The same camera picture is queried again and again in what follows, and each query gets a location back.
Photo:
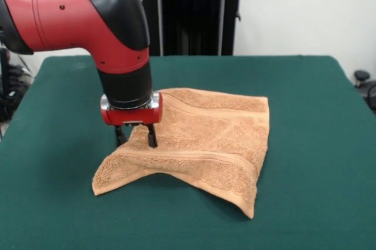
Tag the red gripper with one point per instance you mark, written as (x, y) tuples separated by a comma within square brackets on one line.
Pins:
[(132, 115)]

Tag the black plug bundle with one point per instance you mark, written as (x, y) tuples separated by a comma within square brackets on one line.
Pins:
[(19, 75)]

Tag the black upright device, red light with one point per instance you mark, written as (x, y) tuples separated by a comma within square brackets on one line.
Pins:
[(4, 74)]

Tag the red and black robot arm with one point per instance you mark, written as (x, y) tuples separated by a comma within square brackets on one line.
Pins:
[(88, 27)]

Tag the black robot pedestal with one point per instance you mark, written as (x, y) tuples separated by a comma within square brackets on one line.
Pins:
[(191, 15)]

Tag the tan terry cloth towel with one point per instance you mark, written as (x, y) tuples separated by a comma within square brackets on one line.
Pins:
[(211, 144)]

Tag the dark green table cloth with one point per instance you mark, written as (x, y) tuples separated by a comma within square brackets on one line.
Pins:
[(88, 150)]

